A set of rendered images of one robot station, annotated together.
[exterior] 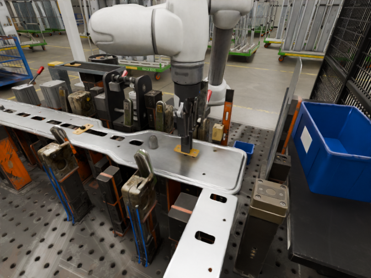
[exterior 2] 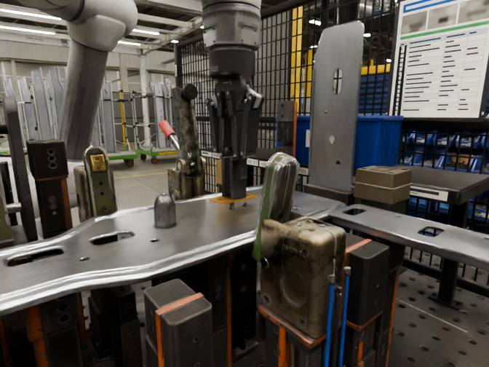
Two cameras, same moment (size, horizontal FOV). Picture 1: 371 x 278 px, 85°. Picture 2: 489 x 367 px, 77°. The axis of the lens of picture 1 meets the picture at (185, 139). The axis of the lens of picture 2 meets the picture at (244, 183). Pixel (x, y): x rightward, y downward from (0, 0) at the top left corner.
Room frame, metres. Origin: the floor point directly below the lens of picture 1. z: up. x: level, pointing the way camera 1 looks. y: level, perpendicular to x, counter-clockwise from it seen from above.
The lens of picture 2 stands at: (0.30, 0.45, 1.16)
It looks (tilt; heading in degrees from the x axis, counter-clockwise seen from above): 13 degrees down; 299
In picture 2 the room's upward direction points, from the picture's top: straight up
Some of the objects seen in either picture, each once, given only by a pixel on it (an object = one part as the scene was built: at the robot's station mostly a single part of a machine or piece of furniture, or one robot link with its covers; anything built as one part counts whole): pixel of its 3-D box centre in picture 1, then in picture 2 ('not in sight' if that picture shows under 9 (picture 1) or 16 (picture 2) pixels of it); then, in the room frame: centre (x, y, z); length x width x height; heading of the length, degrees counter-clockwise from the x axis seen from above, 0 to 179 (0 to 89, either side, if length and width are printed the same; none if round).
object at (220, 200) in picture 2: (186, 149); (233, 195); (0.56, 0.00, 1.02); 0.08 x 0.04 x 0.01; 68
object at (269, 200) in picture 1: (256, 234); (375, 253); (0.34, -0.21, 0.88); 0.08 x 0.08 x 0.36; 68
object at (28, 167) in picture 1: (30, 139); not in sight; (0.89, 0.82, 0.84); 0.17 x 0.06 x 0.29; 158
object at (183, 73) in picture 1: (187, 70); (231, 33); (0.56, -0.01, 1.29); 0.09 x 0.09 x 0.06
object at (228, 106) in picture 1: (223, 148); not in sight; (0.67, -0.15, 0.95); 0.03 x 0.01 x 0.50; 68
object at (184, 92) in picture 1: (186, 96); (232, 82); (0.56, 0.00, 1.21); 0.08 x 0.07 x 0.09; 158
